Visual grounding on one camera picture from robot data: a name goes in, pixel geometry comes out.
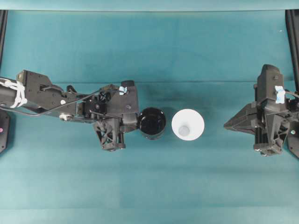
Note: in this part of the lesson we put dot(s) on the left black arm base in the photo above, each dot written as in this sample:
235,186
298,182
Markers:
4,117

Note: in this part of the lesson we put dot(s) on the white paper cup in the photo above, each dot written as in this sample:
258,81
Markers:
188,124

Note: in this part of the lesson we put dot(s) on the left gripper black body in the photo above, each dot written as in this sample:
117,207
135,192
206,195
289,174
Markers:
107,127

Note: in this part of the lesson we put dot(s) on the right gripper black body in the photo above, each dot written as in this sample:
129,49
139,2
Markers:
271,126

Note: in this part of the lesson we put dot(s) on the black cup holder with handle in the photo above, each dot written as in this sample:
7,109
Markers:
151,123

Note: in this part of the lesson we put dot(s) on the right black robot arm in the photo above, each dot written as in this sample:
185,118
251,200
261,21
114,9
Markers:
293,134

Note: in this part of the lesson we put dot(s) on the right wrist camera housing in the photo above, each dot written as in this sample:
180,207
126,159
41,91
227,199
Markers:
266,95

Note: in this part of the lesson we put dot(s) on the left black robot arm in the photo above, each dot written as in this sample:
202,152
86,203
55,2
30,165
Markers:
34,95

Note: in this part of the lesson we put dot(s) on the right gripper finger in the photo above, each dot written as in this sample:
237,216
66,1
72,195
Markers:
246,120

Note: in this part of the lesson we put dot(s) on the left wrist camera housing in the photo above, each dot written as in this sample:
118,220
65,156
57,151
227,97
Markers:
124,105

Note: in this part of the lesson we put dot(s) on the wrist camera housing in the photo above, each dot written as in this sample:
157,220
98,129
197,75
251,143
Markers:
124,105
266,95

